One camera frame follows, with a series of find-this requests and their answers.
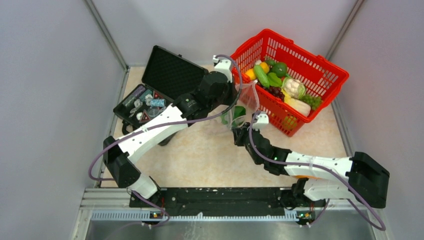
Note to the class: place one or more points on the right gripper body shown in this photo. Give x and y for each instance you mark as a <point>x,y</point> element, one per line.
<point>241,140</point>

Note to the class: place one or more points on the red triangle card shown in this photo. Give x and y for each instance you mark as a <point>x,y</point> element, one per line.
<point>143,117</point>

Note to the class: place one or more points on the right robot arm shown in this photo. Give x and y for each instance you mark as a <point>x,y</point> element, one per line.
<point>357,177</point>

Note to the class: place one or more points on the black poker chip case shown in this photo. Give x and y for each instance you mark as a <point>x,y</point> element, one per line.
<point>167,75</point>

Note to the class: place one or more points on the toy cauliflower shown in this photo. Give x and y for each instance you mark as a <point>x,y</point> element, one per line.
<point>293,87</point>

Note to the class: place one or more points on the green toy cucumber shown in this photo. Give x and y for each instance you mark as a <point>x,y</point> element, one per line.
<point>261,76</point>

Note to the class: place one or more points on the clear zip top bag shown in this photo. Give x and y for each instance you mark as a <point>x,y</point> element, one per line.
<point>247,104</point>

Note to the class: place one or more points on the red plastic basket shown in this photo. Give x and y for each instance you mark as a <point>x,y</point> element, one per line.
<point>321,77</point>

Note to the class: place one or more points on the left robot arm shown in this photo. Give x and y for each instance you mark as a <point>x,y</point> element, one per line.
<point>121,155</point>

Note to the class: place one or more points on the green toy pepper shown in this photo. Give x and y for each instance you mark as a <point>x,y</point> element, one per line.
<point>280,69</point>

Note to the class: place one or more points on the green toy grapes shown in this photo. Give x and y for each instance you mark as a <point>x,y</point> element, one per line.
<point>313,101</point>

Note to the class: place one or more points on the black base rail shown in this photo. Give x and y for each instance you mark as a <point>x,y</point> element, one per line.
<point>231,201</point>

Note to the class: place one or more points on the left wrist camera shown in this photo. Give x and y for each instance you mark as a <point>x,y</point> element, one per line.
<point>223,65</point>

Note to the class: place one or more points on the white green toy leek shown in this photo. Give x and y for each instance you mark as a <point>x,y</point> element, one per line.
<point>234,117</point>

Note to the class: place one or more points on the green toy leaf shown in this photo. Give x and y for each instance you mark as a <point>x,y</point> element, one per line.
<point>274,80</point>

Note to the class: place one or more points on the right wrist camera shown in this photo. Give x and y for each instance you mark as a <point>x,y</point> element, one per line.
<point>259,120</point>

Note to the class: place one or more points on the yellow toy lemon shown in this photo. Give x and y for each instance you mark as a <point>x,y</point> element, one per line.
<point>265,67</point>

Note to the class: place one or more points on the purple toy grapes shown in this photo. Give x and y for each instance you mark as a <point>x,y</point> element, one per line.
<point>276,92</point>

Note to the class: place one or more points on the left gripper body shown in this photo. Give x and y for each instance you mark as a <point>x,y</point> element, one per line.
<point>227,97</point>

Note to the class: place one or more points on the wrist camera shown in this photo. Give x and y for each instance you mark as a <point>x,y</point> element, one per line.
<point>259,120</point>
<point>223,65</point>

